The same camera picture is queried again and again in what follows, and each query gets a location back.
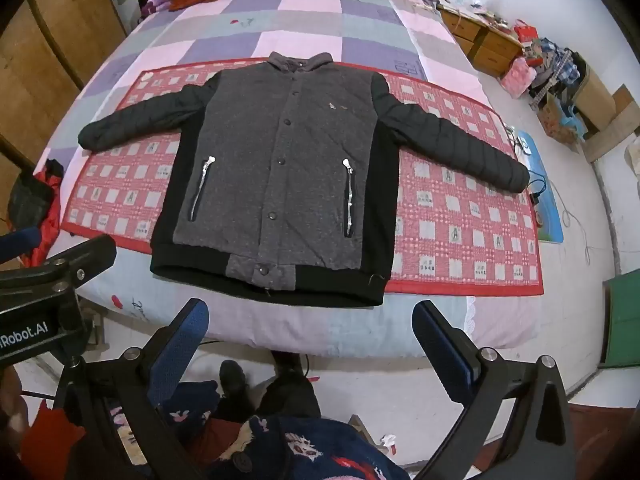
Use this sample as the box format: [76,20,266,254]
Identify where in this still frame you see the white cable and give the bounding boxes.
[547,180,618,261]

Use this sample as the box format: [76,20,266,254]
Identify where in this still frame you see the person's navy patterned clothing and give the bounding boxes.
[107,379,413,480]

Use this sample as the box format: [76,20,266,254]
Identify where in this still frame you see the blue floor mat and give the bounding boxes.
[512,129,565,244]

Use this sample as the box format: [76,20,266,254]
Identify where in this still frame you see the cardboard box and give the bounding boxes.
[575,62,617,133]

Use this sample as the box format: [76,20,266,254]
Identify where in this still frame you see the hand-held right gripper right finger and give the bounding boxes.
[411,300,576,480]

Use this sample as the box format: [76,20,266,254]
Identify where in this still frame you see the wooden wardrobe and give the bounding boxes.
[0,0,128,221]

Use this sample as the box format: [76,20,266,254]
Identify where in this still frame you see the person's dark legs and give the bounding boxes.
[217,352,322,423]

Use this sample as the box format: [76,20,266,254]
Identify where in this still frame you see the wooden bedside cabinet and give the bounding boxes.
[437,2,526,78]

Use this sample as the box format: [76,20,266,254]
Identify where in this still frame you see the red tape piece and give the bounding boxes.
[27,399,87,466]

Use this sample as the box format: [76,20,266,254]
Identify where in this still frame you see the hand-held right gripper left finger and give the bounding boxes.
[52,298,211,480]

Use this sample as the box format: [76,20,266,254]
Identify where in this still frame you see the grey and black jacket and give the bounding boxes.
[78,51,531,307]

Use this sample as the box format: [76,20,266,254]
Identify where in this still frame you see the pink bag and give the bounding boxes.
[500,56,537,99]

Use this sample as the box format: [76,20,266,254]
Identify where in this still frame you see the red patterned mat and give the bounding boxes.
[60,57,545,297]

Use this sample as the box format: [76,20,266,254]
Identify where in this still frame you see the pile of plaid clothes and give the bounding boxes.
[527,37,587,111]

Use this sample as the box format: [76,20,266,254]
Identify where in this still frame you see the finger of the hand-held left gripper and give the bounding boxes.
[0,226,42,262]
[0,234,117,295]

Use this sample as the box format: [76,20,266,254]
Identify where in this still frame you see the red and black jacket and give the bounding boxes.
[7,159,65,268]

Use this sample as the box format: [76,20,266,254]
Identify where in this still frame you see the checkered bed quilt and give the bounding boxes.
[32,0,541,361]

